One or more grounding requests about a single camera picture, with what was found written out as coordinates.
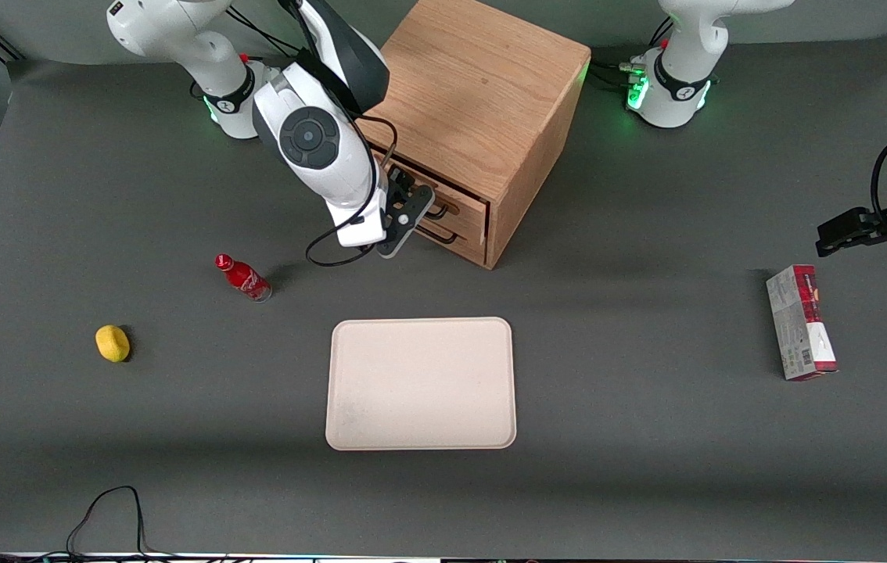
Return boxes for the red cola bottle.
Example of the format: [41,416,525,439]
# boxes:
[214,253,273,303]

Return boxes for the beige rectangular plastic tray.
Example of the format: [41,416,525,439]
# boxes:
[325,317,517,451]

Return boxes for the wooden drawer cabinet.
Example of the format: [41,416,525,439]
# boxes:
[356,0,592,271]

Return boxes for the wooden drawer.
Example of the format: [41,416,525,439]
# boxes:
[375,150,490,240]
[404,221,489,267]

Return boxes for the black looped cable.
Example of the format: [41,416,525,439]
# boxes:
[66,486,149,558]

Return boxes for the black drawer handle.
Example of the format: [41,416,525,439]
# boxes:
[422,186,462,222]
[415,222,458,246]

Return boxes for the yellow lemon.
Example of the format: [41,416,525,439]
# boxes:
[95,325,131,363]

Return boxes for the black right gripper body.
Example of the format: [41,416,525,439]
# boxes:
[377,173,414,236]

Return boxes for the black base cable bundle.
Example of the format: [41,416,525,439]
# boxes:
[589,16,673,90]
[224,6,313,62]

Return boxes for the grey and red carton box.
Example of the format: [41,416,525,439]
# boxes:
[766,264,839,382]

